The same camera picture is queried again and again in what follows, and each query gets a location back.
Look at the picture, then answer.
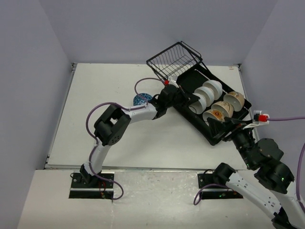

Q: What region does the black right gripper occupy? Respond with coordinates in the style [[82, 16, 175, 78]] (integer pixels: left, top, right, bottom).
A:
[[206, 115, 254, 167]]

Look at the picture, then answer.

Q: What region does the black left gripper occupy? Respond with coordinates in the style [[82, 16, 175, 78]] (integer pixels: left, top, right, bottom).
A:
[[165, 84, 199, 108]]

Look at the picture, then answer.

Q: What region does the light blue ribbed bowl front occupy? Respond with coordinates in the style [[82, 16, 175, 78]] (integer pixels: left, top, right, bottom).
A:
[[188, 93, 207, 115]]

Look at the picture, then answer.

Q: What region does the light blue ribbed bowl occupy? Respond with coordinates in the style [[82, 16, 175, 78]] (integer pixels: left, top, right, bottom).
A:
[[194, 86, 215, 107], [203, 80, 223, 100], [188, 93, 207, 115]]

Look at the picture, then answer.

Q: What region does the red patterned white bowl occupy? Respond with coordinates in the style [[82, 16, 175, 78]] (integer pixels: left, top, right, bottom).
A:
[[133, 93, 153, 106]]

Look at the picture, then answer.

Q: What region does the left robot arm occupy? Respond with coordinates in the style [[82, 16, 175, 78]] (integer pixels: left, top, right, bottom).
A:
[[80, 85, 201, 187]]

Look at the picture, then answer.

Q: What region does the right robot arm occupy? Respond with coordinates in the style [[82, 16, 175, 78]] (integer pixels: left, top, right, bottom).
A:
[[207, 114, 305, 229]]

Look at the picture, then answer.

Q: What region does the orange flower beige bowl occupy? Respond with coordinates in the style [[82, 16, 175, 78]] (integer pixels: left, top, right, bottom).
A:
[[203, 109, 224, 122]]

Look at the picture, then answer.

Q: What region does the beige leaf pattern bowl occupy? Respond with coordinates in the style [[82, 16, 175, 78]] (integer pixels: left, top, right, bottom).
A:
[[211, 101, 234, 118]]

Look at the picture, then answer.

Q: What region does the light blue ribbed bowl middle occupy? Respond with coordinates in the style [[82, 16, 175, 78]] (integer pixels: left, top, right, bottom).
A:
[[194, 86, 215, 107]]

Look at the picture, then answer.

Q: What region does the beige floral bowl back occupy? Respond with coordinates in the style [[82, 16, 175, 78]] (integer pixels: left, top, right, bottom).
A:
[[223, 91, 245, 112]]

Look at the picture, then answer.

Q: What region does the light blue ribbed bowl back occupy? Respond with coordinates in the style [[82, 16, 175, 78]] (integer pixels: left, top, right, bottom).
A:
[[203, 80, 223, 100]]

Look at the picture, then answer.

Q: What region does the black wire dish rack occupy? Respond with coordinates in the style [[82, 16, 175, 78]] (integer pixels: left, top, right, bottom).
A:
[[146, 41, 253, 146]]

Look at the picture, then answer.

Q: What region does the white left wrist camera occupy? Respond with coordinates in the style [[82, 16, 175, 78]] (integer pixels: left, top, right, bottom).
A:
[[164, 76, 179, 87]]

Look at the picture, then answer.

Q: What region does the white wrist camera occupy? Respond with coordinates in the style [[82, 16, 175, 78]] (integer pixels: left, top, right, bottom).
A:
[[245, 110, 270, 128], [164, 76, 179, 87]]

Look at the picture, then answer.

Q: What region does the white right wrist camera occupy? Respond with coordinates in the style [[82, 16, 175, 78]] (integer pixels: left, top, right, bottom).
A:
[[245, 110, 270, 128]]

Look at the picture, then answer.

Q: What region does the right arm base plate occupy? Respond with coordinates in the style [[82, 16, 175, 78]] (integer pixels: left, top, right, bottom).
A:
[[197, 169, 244, 200]]

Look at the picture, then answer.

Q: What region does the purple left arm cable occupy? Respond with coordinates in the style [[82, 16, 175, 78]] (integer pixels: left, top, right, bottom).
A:
[[85, 77, 172, 200]]

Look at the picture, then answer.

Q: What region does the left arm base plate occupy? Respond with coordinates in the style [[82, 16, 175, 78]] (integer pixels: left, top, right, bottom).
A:
[[69, 173, 114, 199]]

